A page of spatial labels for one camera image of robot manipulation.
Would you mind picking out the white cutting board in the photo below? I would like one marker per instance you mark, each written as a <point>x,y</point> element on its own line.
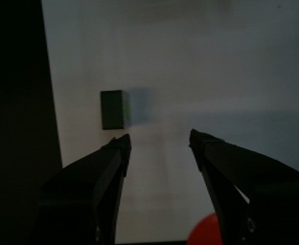
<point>199,63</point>

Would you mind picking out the dark green sushi roll piece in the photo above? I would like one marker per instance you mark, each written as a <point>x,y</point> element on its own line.
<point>112,110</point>

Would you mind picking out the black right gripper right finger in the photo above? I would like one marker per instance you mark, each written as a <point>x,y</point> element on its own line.
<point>257,197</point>

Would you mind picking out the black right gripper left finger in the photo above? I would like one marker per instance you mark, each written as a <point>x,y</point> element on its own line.
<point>78,191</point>

